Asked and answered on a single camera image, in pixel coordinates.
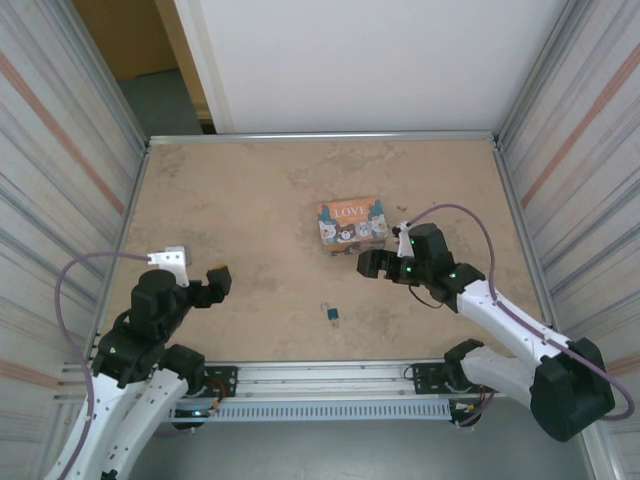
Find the aluminium frame post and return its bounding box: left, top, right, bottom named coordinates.
left=47, top=0, right=151, bottom=151
left=497, top=0, right=609, bottom=149

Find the aluminium table side bar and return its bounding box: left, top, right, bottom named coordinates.
left=88, top=144, right=151, bottom=362
left=492, top=144, right=569, bottom=344

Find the white door frame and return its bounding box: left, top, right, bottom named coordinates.
left=172, top=0, right=236, bottom=135

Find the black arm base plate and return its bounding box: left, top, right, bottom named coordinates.
left=410, top=362, right=451, bottom=396
left=202, top=365, right=239, bottom=399

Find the brown board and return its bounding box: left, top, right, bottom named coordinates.
left=72, top=0, right=179, bottom=81

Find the orange LOVE bear box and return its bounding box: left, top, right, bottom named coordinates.
left=316, top=197, right=389, bottom=257

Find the grey slotted cable duct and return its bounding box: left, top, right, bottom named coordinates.
left=169, top=401, right=454, bottom=424

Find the aluminium table frame bar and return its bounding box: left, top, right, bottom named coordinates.
left=147, top=130, right=501, bottom=149

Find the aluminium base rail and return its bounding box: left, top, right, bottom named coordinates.
left=62, top=360, right=586, bottom=401

